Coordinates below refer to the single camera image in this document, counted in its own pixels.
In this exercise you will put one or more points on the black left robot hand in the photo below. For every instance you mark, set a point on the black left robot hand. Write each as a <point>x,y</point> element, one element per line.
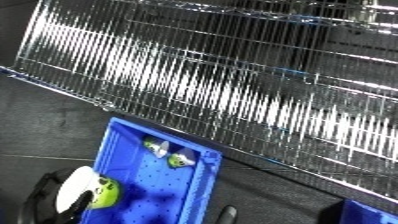
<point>38,200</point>

